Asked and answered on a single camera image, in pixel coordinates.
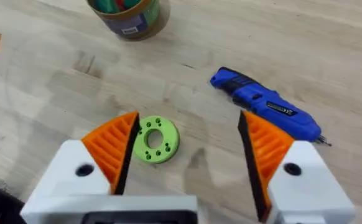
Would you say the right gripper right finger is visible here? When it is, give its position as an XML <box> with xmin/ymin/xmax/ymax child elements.
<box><xmin>237</xmin><ymin>110</ymin><xmax>356</xmax><ymax>224</ymax></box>

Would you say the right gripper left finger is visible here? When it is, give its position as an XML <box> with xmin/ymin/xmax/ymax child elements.
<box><xmin>28</xmin><ymin>111</ymin><xmax>141</xmax><ymax>200</ymax></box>

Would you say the blue electric screwdriver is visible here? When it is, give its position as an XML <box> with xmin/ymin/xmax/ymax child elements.
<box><xmin>210</xmin><ymin>66</ymin><xmax>332</xmax><ymax>147</ymax></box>

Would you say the green disc with holes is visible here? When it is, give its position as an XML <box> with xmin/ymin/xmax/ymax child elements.
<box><xmin>132</xmin><ymin>115</ymin><xmax>180</xmax><ymax>164</ymax></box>

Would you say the brown tub of toys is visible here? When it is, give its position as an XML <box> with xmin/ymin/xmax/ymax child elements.
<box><xmin>86</xmin><ymin>0</ymin><xmax>171</xmax><ymax>42</ymax></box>

